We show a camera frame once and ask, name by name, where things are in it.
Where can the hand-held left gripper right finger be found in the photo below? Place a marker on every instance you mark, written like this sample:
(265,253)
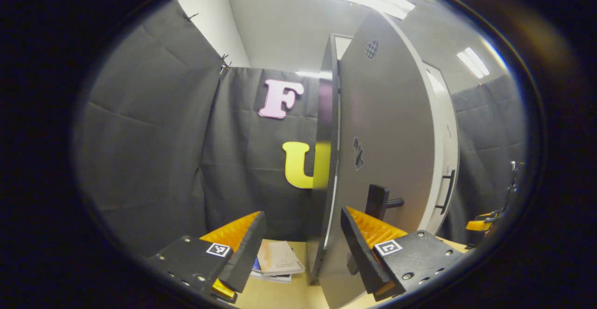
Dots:
(359,253)

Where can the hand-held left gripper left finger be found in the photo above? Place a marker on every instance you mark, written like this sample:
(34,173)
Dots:
(247,253)

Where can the blue white booklet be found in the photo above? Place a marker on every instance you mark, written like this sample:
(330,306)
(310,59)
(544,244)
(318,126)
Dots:
(270,277)

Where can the beige booklet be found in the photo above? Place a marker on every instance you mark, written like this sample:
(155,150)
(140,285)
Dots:
(282,257)

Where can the black backdrop cloth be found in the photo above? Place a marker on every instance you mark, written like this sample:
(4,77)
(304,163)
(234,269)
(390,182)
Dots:
(489,127)
(252,174)
(144,136)

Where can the metal cloth clip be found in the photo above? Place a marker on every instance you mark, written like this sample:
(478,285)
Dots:
(191,17)
(225,63)

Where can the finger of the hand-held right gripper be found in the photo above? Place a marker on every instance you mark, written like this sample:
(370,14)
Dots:
(489,214)
(480,225)

